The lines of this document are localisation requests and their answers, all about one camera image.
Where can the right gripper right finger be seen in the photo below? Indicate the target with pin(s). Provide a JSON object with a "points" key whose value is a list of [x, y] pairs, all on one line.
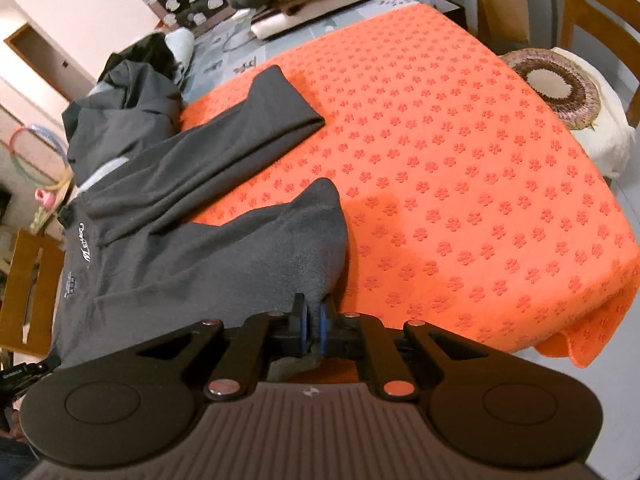
{"points": [[364, 340]]}

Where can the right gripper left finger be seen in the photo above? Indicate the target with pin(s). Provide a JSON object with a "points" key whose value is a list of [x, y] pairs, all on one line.
{"points": [[262, 339]]}

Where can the dark grey fleece sweater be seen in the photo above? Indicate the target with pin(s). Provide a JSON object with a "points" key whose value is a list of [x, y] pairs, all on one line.
{"points": [[137, 267]]}

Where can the left wooden chair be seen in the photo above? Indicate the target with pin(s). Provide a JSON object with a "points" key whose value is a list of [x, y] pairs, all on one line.
{"points": [[27, 307]]}

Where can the orange flower pattern mat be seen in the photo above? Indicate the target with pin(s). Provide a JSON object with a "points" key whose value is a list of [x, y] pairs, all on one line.
{"points": [[469, 205]]}

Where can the pink kettlebell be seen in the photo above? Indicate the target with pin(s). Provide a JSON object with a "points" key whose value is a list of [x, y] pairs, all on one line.
{"points": [[46, 198]]}

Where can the colourful hula hoop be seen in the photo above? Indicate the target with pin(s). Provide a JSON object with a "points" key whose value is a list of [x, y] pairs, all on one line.
{"points": [[38, 155]]}

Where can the light wooden drawer cabinet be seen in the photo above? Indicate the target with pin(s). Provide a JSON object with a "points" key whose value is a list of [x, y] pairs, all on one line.
{"points": [[46, 222]]}

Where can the light grey garment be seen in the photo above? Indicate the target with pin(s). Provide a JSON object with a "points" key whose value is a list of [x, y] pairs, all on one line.
{"points": [[102, 172]]}

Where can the dark grey trousers pile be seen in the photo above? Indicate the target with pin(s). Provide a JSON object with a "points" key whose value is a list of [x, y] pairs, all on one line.
{"points": [[138, 108]]}

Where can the patterned tablecloth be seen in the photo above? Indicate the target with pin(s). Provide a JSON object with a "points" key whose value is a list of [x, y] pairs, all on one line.
{"points": [[230, 49]]}

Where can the black garment behind pile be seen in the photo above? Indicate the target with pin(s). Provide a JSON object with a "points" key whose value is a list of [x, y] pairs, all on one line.
{"points": [[151, 49]]}

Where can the folded white striped garment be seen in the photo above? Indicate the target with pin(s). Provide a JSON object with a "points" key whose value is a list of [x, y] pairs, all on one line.
{"points": [[273, 23]]}

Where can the brown paper bag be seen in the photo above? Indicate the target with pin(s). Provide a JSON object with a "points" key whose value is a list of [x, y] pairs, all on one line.
{"points": [[508, 24]]}

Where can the near right wooden chair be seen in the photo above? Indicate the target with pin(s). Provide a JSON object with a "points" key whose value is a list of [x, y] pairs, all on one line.
{"points": [[615, 23]]}

